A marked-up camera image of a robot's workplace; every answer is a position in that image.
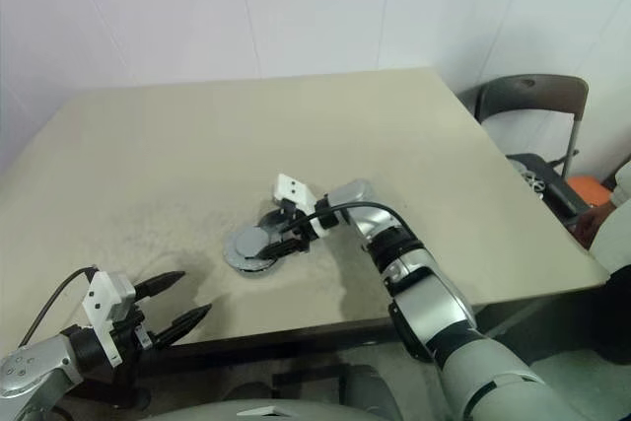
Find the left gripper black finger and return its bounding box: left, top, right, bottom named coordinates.
left=151, top=302, right=214, bottom=347
left=133, top=269, right=186, bottom=302

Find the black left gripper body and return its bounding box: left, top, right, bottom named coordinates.
left=110, top=306, right=155, bottom=352

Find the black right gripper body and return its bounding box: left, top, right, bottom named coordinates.
left=278, top=198, right=317, bottom=251

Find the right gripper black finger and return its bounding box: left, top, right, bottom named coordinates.
left=259, top=210, right=293, bottom=231
left=259, top=239, right=312, bottom=260

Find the gray round motor lid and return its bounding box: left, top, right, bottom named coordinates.
left=223, top=222, right=289, bottom=273

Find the metal spoked parts pile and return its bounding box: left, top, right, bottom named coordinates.
left=512, top=158, right=547, bottom=194

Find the person's bare hand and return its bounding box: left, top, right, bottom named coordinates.
left=573, top=203, right=613, bottom=247

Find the gray robot torso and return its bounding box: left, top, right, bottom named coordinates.
left=162, top=396, right=346, bottom=421

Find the black flat box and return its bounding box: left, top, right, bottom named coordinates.
left=538, top=176, right=577, bottom=219

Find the black folding chair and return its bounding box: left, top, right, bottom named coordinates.
left=472, top=74, right=591, bottom=220

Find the orange case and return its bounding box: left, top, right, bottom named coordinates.
left=565, top=175, right=616, bottom=211

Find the dark bulky floor object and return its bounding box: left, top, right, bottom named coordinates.
left=589, top=266, right=631, bottom=366

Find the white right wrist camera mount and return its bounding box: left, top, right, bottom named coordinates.
left=271, top=173, right=330, bottom=241

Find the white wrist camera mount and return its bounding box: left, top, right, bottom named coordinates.
left=271, top=173, right=330, bottom=241
left=81, top=270, right=137, bottom=369

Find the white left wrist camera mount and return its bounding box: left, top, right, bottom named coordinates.
left=81, top=270, right=137, bottom=369

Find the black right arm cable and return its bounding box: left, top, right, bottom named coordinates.
left=283, top=200, right=411, bottom=236

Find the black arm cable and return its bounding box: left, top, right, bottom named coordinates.
left=18, top=266, right=98, bottom=349
left=283, top=200, right=411, bottom=236

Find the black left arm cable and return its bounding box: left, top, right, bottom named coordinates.
left=18, top=266, right=98, bottom=349

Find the dark table frame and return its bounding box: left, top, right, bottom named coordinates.
left=63, top=282, right=610, bottom=392

